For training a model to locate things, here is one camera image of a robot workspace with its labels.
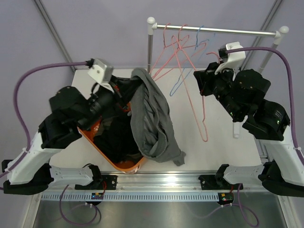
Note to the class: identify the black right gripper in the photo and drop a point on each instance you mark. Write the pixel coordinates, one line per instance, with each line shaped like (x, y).
(206, 78)

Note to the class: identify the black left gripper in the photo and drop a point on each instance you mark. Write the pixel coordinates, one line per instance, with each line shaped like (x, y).
(124, 89)

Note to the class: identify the blue hanger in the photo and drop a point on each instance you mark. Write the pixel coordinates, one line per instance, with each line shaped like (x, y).
(201, 49)

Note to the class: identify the grey shorts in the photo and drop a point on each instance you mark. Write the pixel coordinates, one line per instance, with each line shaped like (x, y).
(151, 123)

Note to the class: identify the black shorts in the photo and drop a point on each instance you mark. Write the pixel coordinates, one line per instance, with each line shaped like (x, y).
(105, 102)

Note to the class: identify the olive green shorts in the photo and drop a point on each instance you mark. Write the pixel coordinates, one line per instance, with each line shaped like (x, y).
(104, 126)

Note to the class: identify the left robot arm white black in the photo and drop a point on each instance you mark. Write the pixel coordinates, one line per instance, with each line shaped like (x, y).
(71, 113)

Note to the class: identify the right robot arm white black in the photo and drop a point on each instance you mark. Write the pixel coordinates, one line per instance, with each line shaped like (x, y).
(283, 175)

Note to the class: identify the metal clothes rack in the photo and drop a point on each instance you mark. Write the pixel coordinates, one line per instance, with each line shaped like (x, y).
(213, 29)

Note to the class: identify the orange plastic basket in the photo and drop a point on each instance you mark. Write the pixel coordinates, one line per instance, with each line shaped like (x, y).
(117, 145)

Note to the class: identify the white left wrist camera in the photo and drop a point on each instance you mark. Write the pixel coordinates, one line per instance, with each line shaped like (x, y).
(101, 71)

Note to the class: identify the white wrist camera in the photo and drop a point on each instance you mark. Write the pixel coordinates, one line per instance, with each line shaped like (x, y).
(101, 71)
(230, 60)

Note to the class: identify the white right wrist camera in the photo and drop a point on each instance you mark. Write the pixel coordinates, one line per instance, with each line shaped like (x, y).
(230, 60)

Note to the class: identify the aluminium mounting rail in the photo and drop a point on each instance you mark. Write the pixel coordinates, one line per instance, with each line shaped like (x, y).
(164, 181)

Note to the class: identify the slotted cable duct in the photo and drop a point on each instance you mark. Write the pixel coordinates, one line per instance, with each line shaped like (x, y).
(133, 196)

